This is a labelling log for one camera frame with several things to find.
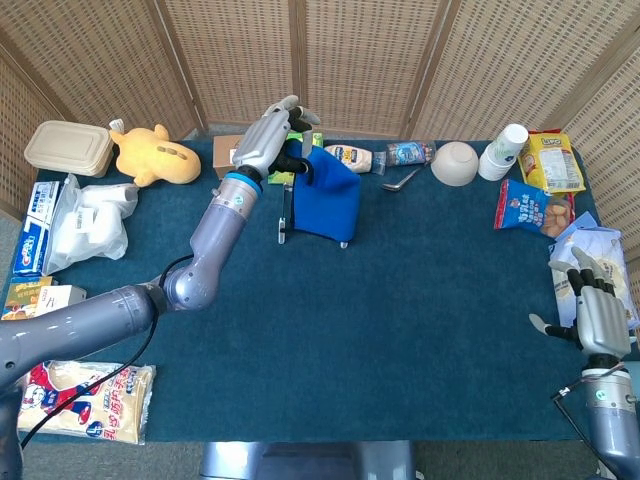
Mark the white plastic bag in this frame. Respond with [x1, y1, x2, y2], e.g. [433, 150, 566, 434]
[44, 173, 140, 274]

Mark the yellow snack box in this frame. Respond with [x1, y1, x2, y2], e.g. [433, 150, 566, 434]
[0, 275, 54, 321]

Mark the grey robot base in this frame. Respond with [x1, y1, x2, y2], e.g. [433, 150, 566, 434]
[199, 439, 419, 480]

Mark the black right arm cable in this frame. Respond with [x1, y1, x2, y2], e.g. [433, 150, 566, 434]
[549, 367, 629, 454]

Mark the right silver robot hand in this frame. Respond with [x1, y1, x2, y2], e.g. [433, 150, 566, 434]
[528, 245, 632, 359]

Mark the yellow plush toy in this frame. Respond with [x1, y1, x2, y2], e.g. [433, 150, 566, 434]
[108, 118, 202, 189]

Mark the dark ladle spoon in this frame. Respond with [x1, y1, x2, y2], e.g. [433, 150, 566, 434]
[382, 165, 424, 193]

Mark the metal wire rack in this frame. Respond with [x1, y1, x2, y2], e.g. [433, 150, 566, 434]
[276, 180, 351, 250]

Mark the white blue toothpaste box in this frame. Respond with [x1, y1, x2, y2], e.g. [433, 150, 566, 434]
[24, 180, 61, 226]

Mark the stack of paper cups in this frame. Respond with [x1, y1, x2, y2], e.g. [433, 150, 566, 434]
[477, 123, 530, 182]

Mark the brown cardboard box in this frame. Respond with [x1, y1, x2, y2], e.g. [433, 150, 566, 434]
[212, 132, 251, 181]

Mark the mayonnaise squeeze bottle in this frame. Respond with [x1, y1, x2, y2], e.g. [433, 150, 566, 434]
[323, 143, 375, 176]

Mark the large white blue bag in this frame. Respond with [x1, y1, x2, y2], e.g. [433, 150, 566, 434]
[548, 210, 640, 334]

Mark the beige upturned bowl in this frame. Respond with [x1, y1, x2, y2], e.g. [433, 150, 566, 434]
[430, 141, 480, 188]

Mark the green tissue pack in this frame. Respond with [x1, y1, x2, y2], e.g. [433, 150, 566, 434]
[266, 130, 325, 185]

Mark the grey and blue cloth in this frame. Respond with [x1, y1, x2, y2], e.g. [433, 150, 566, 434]
[291, 130, 363, 247]

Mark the yellow Lipo snack bag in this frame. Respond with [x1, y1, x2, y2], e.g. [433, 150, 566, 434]
[517, 129, 587, 195]

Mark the wicker folding screen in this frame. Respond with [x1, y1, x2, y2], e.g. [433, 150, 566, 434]
[0, 0, 640, 301]

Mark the light blue jug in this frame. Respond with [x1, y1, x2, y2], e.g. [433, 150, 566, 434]
[625, 335, 640, 396]

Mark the blue Crest toothpaste box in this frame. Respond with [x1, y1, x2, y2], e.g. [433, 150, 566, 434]
[12, 215, 54, 279]

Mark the blue carpet table cover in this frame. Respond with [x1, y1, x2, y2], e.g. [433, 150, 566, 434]
[0, 137, 624, 444]

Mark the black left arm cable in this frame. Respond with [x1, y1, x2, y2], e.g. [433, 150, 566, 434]
[18, 253, 197, 447]

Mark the white box black print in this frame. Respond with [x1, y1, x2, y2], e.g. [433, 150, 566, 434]
[34, 284, 88, 316]

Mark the clear plastic water bottle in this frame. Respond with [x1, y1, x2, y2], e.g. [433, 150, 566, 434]
[370, 140, 437, 177]

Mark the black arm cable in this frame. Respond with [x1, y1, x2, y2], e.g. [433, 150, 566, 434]
[549, 367, 629, 454]
[18, 253, 197, 447]

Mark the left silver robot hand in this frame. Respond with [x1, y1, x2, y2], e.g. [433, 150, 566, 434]
[231, 94, 322, 184]

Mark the blue biscuit snack bag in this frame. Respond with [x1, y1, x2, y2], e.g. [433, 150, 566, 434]
[493, 178, 576, 240]

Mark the beige lidded lunch box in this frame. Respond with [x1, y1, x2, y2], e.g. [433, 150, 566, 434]
[23, 119, 115, 179]

